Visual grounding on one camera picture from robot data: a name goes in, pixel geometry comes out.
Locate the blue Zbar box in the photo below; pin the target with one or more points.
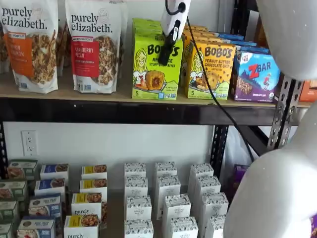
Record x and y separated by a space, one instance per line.
245 43
230 36
255 81
252 49

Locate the green label oatmeal box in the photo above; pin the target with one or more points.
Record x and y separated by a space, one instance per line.
8 210
6 230
22 168
12 189

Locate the purple snack box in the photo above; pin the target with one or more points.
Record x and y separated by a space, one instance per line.
241 169
236 184
314 225

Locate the white plastic sheet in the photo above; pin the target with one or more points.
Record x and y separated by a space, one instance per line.
237 148

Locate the black metal shelving rack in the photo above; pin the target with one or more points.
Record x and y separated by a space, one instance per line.
123 111

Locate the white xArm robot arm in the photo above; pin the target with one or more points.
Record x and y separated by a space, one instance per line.
272 193

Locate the white granola bag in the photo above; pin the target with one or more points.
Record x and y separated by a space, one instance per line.
3 49

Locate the orange label granola bag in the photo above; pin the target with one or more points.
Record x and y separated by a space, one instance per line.
29 62

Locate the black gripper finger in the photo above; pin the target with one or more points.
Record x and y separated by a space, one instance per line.
166 52

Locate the wooden shelf board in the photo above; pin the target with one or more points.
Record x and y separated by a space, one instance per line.
74 95
303 104

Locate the white patterned carton group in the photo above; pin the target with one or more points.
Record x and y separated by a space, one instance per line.
115 198

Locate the green Bobo's apple pie box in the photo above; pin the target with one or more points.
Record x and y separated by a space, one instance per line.
153 84
146 21
143 29

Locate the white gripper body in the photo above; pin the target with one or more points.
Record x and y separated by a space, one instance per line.
171 22

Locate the blue label oatmeal box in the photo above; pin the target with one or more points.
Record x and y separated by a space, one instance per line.
49 186
36 226
44 204
54 171

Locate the white wall outlet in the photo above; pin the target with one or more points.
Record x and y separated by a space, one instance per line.
29 143

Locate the orange cardboard box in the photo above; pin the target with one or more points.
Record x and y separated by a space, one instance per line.
309 93

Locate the yellow label granola box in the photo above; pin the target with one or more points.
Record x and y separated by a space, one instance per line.
92 184
86 204
94 171
80 226

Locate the yellow Bobo's peanut butter box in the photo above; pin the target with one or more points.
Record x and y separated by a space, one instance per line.
200 32
223 74
198 27
205 39

